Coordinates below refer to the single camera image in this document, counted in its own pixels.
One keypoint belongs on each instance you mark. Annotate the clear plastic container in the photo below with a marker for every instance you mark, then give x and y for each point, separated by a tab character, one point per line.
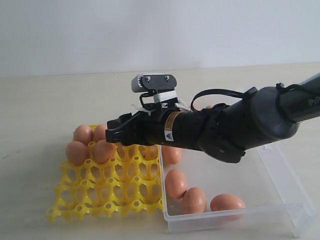
278	184

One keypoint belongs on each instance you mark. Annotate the brown egg left lower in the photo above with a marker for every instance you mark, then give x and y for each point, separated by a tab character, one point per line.
171	155

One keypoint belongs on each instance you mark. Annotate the brown egg placed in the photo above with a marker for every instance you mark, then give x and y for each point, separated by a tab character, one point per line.
84	134
77	152
100	133
102	151

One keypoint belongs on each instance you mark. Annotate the brown egg front middle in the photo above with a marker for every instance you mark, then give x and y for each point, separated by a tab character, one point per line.
226	201

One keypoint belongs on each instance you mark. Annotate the brown egg front bottom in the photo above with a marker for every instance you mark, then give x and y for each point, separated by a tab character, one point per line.
194	201

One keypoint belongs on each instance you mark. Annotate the yellow plastic egg tray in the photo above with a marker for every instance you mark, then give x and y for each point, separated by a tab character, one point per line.
129	182

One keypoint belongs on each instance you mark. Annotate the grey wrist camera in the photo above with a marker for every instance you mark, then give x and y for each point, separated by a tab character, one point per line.
153	82

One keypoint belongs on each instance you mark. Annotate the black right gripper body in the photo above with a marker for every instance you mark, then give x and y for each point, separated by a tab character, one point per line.
147	131

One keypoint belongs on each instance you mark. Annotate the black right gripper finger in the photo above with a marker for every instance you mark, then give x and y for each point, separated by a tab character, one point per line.
112	124
119	136

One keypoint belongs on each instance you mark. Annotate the brown egg front left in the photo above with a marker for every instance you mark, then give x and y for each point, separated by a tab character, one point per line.
176	184

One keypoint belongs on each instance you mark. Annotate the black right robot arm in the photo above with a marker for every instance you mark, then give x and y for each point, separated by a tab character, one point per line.
224	132

